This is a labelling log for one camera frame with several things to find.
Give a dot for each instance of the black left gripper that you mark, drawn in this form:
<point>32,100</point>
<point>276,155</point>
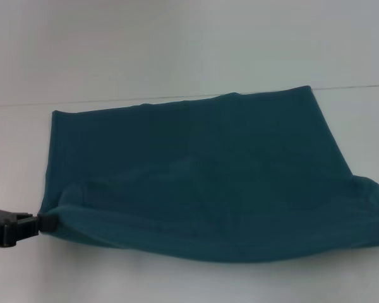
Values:
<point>3,227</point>

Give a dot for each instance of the teal shirt with FREE print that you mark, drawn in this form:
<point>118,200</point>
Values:
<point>208,173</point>

